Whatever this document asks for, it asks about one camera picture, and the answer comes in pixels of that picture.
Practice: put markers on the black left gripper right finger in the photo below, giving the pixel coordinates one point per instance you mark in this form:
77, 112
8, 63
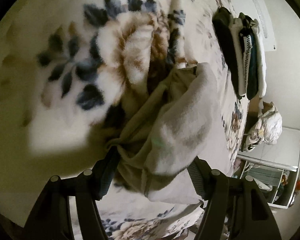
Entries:
235, 203

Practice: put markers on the white wardrobe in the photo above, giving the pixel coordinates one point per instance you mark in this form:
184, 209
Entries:
275, 167

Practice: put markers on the floral fleece blanket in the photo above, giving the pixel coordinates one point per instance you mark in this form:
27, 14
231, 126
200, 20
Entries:
73, 73

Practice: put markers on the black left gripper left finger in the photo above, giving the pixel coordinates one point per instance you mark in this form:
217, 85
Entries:
50, 216

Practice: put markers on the white bundle of clothes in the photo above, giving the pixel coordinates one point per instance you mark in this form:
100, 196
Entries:
267, 129

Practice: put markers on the white bed headboard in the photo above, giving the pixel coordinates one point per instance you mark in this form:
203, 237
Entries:
257, 9

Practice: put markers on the beige grey garment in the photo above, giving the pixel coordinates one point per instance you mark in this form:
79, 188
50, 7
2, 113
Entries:
179, 122

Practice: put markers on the stack of folded clothes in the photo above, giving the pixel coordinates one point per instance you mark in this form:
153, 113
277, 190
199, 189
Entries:
241, 42

